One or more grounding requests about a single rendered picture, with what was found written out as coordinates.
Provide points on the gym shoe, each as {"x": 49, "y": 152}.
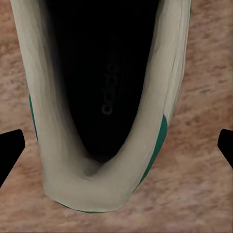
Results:
{"x": 104, "y": 78}

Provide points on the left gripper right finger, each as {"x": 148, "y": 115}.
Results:
{"x": 225, "y": 144}

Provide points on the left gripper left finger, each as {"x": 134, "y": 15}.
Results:
{"x": 12, "y": 145}

